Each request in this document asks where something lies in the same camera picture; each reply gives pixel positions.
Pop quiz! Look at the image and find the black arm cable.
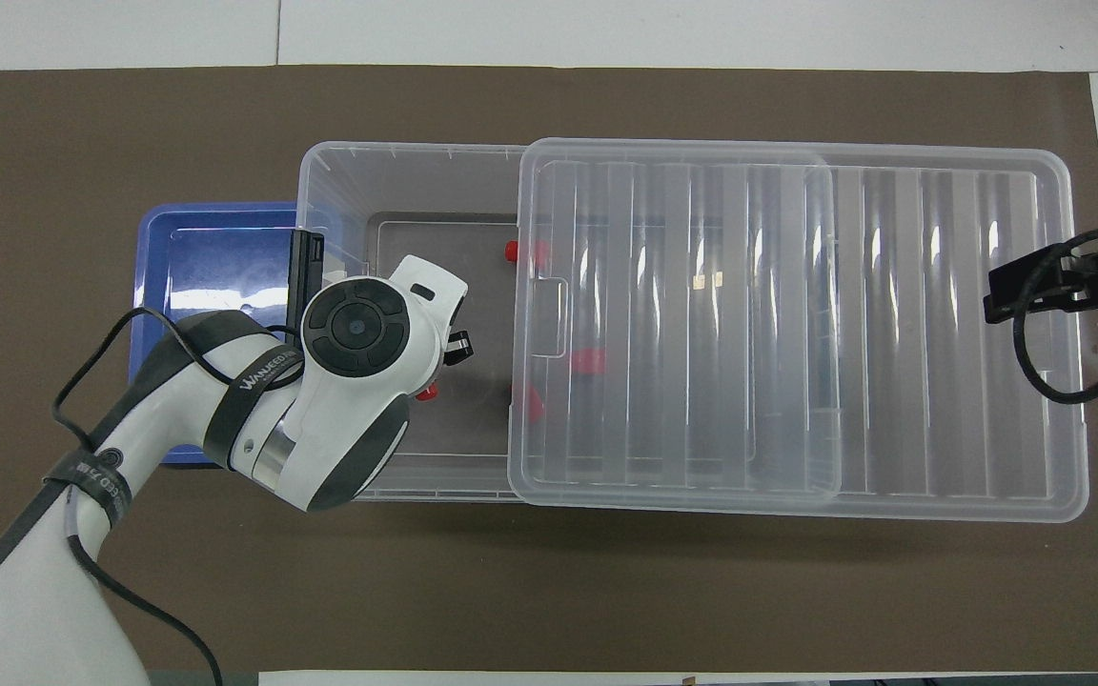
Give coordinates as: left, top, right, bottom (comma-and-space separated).
51, 305, 307, 686
1013, 224, 1098, 404

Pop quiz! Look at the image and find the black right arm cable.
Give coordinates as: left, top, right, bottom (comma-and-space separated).
1013, 224, 1098, 404

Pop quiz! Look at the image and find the clear plastic box lid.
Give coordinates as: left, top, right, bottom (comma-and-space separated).
507, 137, 1090, 524

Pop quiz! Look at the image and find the blue plastic tray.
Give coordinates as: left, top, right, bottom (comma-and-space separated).
132, 202, 302, 468

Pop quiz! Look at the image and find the brown table mat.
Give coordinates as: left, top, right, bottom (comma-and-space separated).
0, 65, 1098, 673

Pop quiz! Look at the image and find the black box latch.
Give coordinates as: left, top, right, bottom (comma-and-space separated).
285, 230, 326, 330

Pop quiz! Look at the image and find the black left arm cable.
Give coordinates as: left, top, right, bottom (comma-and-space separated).
51, 305, 307, 686

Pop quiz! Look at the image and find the clear plastic storage box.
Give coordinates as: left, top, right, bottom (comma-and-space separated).
296, 141, 844, 503

